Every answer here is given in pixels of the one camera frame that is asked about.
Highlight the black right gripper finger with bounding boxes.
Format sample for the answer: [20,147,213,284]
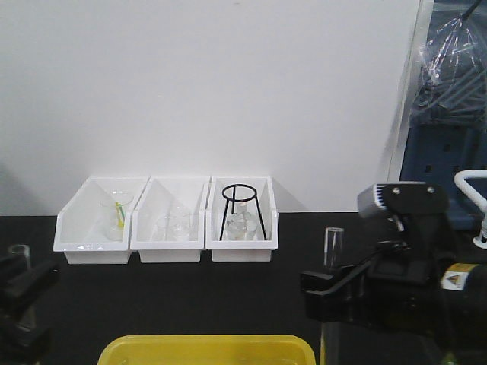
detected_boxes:
[299,254,380,300]
[304,290,380,331]

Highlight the clear plastic wrap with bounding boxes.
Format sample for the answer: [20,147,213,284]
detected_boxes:
[409,1,486,132]

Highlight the clear glass flask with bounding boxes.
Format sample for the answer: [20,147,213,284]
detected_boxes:
[224,203,258,241]

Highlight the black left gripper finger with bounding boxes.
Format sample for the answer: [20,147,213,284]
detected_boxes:
[0,255,23,289]
[2,262,59,316]

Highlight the white middle storage bin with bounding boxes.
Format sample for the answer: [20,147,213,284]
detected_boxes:
[130,176,211,264]

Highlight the blue drying rack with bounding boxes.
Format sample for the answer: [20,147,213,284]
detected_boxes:
[399,0,487,233]

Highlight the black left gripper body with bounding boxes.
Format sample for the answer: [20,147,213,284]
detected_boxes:
[1,312,52,352]

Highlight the tall clear glass tube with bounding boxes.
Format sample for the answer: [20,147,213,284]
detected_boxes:
[319,227,344,364]

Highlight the white left storage bin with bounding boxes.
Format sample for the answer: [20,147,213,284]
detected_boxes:
[53,176,148,265]

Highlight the clear glass beakers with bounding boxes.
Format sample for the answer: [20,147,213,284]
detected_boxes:
[152,203,197,242]

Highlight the white storage bin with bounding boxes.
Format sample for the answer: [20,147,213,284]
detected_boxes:
[205,176,279,262]
[130,176,211,264]
[53,176,148,265]

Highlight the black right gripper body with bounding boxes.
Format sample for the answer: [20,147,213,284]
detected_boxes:
[361,213,457,338]

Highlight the short clear glass tube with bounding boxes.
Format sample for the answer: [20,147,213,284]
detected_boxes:
[8,243,37,330]

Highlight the white right storage bin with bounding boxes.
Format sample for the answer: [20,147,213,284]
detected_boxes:
[205,176,279,262]

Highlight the black metal tripod stand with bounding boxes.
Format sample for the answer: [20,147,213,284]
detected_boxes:
[218,183,268,241]

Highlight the glass funnel with yellow stick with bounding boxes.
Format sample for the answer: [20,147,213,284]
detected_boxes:
[100,191,133,242]

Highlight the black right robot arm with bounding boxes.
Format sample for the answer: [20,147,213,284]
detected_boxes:
[300,213,486,364]

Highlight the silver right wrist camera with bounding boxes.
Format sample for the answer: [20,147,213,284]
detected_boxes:
[357,181,449,232]

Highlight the yellow plastic tray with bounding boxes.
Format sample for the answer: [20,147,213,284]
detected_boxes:
[97,335,316,364]

